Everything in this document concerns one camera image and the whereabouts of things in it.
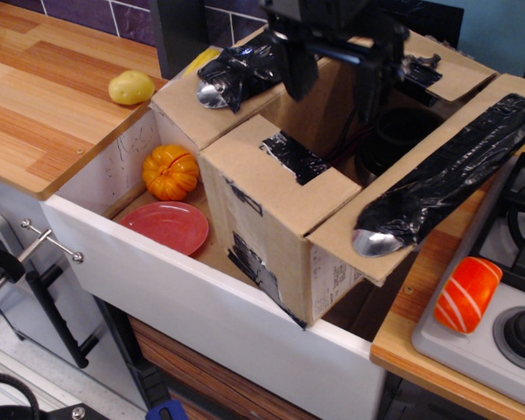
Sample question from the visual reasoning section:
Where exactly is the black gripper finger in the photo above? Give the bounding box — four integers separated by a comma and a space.
353, 42, 405, 124
270, 31, 319, 101

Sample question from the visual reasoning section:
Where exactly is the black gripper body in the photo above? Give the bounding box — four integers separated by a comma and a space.
259, 1, 408, 65

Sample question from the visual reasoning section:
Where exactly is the cardboard box with taped flaps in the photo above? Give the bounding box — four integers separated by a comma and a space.
150, 34, 525, 325

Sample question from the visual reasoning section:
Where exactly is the black round container in box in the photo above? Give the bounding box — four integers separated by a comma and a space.
354, 108, 443, 186

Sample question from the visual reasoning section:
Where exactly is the yellow toy banana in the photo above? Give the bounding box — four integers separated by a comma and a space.
183, 47, 221, 76

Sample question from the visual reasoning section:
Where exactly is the metal spoon on left flap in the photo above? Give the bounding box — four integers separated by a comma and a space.
196, 80, 228, 109

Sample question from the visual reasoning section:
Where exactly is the metal spoon on flap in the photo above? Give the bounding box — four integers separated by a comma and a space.
353, 229, 404, 258
196, 80, 228, 109

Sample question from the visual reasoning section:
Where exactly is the black stand behind box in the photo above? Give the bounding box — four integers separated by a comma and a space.
148, 0, 246, 81

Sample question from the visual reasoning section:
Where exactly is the metal spoon on right flap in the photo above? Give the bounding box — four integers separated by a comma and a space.
353, 229, 404, 258

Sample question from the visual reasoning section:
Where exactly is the orange toy pumpkin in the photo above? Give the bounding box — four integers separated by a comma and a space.
142, 144, 200, 201

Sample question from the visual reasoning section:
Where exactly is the yellow toy potato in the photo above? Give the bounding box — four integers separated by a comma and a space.
108, 70, 156, 105

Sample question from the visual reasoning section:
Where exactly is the red plastic plate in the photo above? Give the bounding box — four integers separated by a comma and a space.
119, 201, 209, 256

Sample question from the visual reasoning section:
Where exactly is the salmon sushi toy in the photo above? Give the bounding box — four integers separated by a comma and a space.
433, 256, 503, 335

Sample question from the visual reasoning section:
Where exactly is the white sink basin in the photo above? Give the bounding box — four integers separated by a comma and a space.
42, 111, 386, 419

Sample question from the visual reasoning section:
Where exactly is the toy stove top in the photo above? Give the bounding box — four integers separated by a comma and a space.
412, 153, 525, 404

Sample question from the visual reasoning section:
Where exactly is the metal clamp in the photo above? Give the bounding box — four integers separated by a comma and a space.
0, 219, 84, 289

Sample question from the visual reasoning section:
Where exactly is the black cable in box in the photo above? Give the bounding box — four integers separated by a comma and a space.
323, 108, 377, 165

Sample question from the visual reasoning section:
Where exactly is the black oven door handle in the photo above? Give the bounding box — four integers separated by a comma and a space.
25, 264, 99, 368

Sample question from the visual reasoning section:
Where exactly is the black coiled cable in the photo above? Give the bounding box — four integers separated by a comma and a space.
0, 371, 45, 420

